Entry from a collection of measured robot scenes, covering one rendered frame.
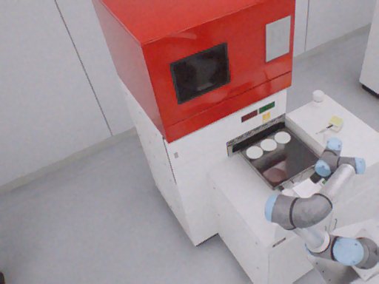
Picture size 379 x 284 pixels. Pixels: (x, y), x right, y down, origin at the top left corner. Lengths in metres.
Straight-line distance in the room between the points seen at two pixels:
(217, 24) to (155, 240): 1.90
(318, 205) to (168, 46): 0.90
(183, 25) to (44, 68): 1.81
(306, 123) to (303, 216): 1.07
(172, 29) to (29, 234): 2.37
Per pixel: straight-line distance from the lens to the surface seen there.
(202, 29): 1.71
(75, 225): 3.41
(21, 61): 3.26
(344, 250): 1.78
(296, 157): 2.28
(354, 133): 2.38
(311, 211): 1.44
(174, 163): 2.16
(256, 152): 2.30
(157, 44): 1.64
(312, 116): 2.45
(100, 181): 3.61
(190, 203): 2.48
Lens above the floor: 2.61
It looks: 46 degrees down
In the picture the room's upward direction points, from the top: 4 degrees counter-clockwise
